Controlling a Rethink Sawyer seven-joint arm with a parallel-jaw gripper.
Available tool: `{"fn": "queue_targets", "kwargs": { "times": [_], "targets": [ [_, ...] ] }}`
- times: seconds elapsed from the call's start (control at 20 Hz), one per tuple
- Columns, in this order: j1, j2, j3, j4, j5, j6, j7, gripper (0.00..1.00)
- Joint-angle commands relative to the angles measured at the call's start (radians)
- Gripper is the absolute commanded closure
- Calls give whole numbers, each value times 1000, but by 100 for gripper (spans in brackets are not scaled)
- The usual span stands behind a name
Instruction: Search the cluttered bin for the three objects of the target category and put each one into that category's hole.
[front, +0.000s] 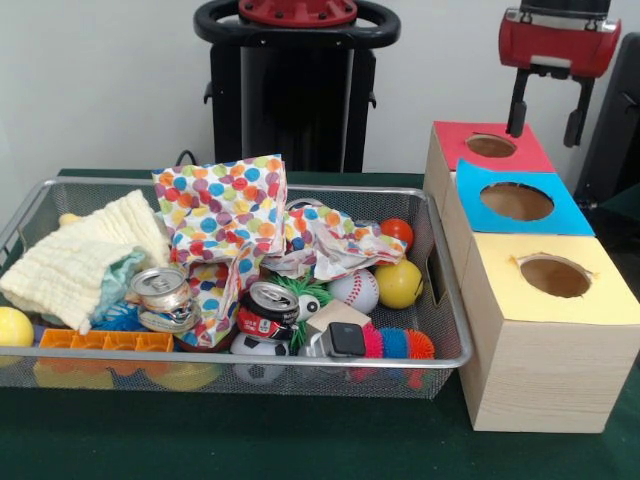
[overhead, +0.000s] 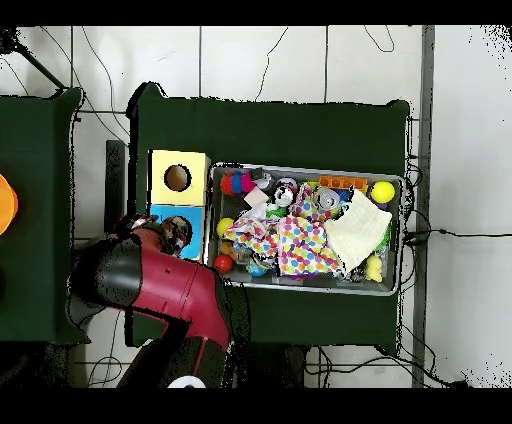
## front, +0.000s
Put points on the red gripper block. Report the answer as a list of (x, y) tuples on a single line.
[(560, 42)]

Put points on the large polka dot cloth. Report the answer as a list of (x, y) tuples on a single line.
[(225, 200)]

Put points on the wooden box with three holes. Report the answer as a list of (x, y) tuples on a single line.
[(540, 360)]

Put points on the shallow clear bin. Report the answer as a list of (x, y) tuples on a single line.
[(300, 386)]

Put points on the black flat panel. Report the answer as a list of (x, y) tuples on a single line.
[(615, 120)]

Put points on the yellow smiley ball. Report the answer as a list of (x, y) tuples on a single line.
[(399, 284)]

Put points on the white baseball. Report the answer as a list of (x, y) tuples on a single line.
[(353, 290)]

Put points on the crushed red can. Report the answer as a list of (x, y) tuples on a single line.
[(262, 320)]

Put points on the black and white soccer ball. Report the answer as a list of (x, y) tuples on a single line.
[(258, 347)]

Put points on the crushed silver can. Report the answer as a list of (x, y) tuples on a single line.
[(160, 288)]

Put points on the cream muslin cloth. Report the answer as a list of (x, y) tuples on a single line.
[(70, 265)]

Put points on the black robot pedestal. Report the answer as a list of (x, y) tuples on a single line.
[(290, 110)]

